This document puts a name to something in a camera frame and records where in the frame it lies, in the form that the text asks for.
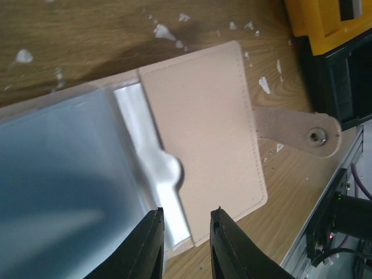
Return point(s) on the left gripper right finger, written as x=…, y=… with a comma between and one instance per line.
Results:
x=234, y=254

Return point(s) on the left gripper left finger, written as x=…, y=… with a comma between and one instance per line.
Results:
x=140, y=255

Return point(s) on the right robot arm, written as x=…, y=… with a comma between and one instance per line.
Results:
x=352, y=216

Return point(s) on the black bin with teal cards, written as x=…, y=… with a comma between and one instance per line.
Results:
x=338, y=82

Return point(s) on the yellow storage bin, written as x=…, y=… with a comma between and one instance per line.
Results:
x=321, y=22

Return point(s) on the aluminium front rail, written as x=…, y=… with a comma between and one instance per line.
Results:
x=335, y=241

